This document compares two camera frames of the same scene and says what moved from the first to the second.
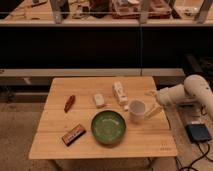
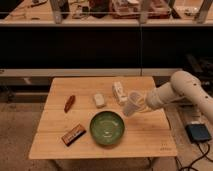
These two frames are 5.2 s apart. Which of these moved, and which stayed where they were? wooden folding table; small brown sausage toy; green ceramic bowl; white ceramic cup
Moved: white ceramic cup
Stayed: wooden folding table; green ceramic bowl; small brown sausage toy
